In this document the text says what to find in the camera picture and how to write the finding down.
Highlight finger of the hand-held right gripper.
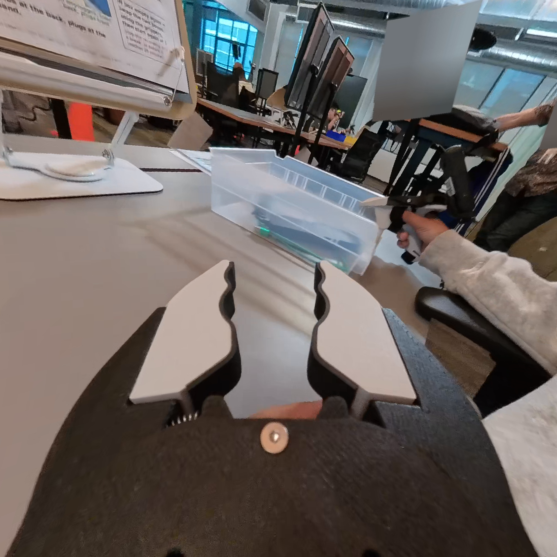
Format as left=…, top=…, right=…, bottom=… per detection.
left=360, top=196, right=393, bottom=244

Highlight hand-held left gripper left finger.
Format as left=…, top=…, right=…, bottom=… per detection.
left=129, top=260, right=243, bottom=406

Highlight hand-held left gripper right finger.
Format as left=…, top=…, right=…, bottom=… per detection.
left=306, top=260, right=419, bottom=412

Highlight clear plastic bin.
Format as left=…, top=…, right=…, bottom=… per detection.
left=210, top=147, right=384, bottom=276

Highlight person's right sleeved forearm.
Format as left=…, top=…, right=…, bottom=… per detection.
left=419, top=230, right=557, bottom=375

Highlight grey desk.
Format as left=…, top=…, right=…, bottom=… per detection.
left=0, top=133, right=440, bottom=557

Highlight person's right hand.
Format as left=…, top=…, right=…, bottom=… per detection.
left=397, top=211, right=451, bottom=258

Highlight blue striped jacket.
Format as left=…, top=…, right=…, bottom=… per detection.
left=453, top=152, right=514, bottom=238

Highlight black office chair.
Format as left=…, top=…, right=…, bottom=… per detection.
left=341, top=128, right=386, bottom=183

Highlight wooden background table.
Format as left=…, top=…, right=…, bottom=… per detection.
left=387, top=117, right=510, bottom=205

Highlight dark bag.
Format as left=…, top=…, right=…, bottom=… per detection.
left=452, top=106, right=500, bottom=132

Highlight black chair armrest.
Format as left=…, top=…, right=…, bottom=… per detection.
left=415, top=286, right=551, bottom=418

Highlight tall black monitor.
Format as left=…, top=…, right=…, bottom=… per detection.
left=285, top=2, right=336, bottom=111
left=311, top=37, right=355, bottom=120

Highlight long wooden work table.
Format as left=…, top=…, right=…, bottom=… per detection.
left=196, top=98, right=351, bottom=153

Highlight person's pale sweater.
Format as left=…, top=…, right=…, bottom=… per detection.
left=482, top=383, right=557, bottom=557

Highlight orange traffic cone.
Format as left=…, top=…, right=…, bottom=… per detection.
left=69, top=102, right=95, bottom=142

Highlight printed instruction sign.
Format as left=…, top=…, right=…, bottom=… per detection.
left=0, top=0, right=196, bottom=118

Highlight black wall screen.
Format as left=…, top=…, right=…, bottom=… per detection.
left=334, top=74, right=369, bottom=129

